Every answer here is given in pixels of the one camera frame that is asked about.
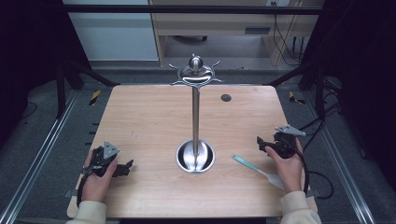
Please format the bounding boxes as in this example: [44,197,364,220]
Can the black hanging cables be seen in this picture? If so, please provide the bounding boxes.
[272,1,307,67]

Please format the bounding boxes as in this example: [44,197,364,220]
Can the silver metal utensil stand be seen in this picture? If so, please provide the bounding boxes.
[168,53,224,175]

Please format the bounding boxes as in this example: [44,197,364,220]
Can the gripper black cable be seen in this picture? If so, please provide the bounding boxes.
[279,136,334,200]
[76,173,89,208]

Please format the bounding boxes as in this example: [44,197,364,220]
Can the aluminium floor rail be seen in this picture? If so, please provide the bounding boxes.
[0,90,79,224]
[304,91,377,224]

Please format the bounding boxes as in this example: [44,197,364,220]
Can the teal handled spatula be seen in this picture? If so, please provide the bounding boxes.
[231,154,286,191]

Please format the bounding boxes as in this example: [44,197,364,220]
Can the black metal frame stand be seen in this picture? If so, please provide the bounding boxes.
[55,60,121,119]
[264,61,327,119]

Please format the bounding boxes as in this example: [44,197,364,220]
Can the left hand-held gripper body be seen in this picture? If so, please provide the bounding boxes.
[82,140,120,178]

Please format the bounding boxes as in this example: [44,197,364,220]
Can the person's left hand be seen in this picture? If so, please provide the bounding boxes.
[80,149,119,203]

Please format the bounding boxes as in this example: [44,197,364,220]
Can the wooden desk furniture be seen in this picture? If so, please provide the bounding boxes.
[148,0,325,67]

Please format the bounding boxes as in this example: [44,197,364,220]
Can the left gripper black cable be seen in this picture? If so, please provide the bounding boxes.
[76,173,89,208]

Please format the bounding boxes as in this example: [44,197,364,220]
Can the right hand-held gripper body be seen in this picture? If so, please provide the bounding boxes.
[272,124,307,160]

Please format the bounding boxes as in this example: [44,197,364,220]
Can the white cabinet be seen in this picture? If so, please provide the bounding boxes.
[62,0,160,62]

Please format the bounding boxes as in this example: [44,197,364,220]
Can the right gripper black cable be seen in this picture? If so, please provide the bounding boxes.
[279,136,334,200]

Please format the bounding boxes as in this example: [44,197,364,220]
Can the person's right hand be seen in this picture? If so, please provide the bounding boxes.
[264,137,304,194]

